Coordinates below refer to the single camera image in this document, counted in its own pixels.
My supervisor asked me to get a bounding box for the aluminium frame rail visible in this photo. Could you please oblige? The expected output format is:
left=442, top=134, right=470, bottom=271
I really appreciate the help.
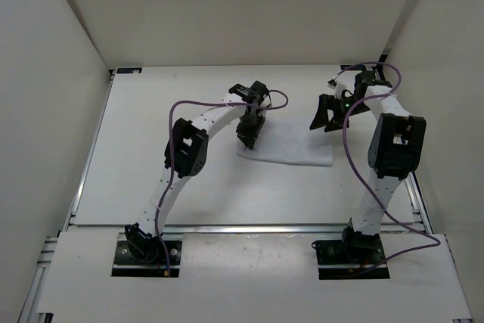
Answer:
left=65, top=221, right=425, bottom=234

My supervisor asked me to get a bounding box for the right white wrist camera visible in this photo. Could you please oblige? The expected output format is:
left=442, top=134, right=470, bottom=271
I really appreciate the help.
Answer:
left=327, top=79, right=348, bottom=99

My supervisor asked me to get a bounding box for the left blue corner label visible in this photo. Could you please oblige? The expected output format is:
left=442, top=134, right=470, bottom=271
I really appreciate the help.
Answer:
left=116, top=67, right=142, bottom=74

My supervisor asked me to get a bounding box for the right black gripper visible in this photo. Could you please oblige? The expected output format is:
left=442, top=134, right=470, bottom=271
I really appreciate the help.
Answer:
left=309, top=94, right=371, bottom=132

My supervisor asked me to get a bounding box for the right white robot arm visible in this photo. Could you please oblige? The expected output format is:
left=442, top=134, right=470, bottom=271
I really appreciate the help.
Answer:
left=309, top=71, right=427, bottom=262

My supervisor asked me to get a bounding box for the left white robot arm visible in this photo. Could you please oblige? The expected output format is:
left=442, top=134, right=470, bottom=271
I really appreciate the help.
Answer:
left=125, top=81, right=272, bottom=262

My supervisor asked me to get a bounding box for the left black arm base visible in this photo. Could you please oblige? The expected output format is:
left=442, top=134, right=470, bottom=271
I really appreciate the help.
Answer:
left=111, top=225, right=182, bottom=278

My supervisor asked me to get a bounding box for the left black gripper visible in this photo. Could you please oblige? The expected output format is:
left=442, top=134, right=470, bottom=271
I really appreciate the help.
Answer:
left=235, top=112, right=265, bottom=148

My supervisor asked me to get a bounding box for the white skirt cloth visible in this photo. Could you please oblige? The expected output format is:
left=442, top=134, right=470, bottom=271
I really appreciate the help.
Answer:
left=237, top=118, right=334, bottom=166

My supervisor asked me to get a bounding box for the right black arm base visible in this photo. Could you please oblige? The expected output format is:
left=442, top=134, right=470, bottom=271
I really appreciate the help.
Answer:
left=312, top=227, right=390, bottom=281

